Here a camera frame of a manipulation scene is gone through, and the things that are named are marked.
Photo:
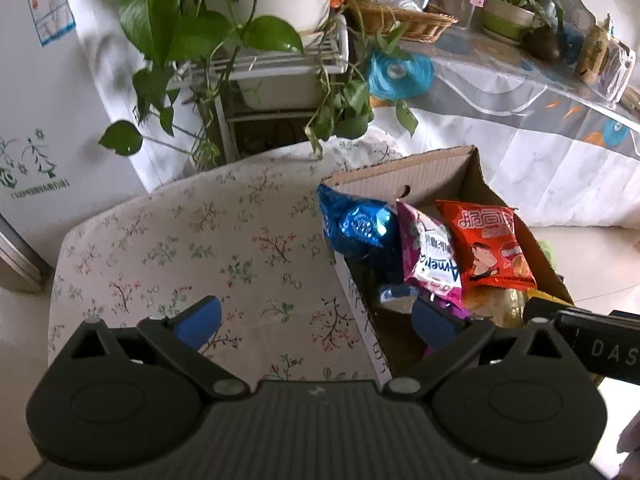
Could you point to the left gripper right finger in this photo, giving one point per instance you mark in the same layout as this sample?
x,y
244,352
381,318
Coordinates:
x,y
452,344

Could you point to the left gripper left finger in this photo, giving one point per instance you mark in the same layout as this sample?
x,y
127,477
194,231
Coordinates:
x,y
179,339

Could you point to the croissant bread package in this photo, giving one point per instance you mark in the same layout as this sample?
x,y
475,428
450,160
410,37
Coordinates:
x,y
504,306

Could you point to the pink white snack bag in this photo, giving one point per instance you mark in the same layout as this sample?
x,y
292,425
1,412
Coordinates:
x,y
427,254

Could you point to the red orange snack bag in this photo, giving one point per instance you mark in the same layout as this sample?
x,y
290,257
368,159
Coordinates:
x,y
485,245

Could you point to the blue foil snack bag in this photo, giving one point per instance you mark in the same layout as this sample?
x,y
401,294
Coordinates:
x,y
356,227

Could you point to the purple snack bag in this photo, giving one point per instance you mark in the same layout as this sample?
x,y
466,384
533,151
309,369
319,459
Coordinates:
x,y
445,321

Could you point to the light blue snack packet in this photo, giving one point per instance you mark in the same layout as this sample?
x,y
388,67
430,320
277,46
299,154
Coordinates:
x,y
398,298

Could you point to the yellow snack packet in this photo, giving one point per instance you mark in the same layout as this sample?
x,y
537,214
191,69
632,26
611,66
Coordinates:
x,y
536,293

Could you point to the green America cracker bag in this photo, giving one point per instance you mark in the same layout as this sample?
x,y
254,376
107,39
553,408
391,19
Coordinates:
x,y
548,252

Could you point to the white gloved hand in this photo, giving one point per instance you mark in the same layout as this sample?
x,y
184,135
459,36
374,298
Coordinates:
x,y
629,442

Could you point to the floral tablecloth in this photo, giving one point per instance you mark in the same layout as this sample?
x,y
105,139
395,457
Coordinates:
x,y
249,234

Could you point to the grey patterned table cover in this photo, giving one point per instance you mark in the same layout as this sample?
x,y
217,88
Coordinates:
x,y
548,145

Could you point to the white refrigerator with green print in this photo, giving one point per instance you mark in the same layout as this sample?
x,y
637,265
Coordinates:
x,y
54,174

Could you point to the white metal plant rack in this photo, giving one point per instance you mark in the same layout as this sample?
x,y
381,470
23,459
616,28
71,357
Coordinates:
x,y
266,86

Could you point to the blue tape roll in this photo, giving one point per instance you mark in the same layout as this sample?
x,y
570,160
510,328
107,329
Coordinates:
x,y
395,79

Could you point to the pothos plant in white pot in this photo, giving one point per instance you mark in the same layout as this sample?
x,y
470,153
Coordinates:
x,y
173,33

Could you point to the green bowl planter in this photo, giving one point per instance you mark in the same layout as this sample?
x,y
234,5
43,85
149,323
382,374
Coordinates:
x,y
506,22

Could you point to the wicker basket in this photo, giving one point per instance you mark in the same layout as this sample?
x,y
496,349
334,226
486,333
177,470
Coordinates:
x,y
423,27

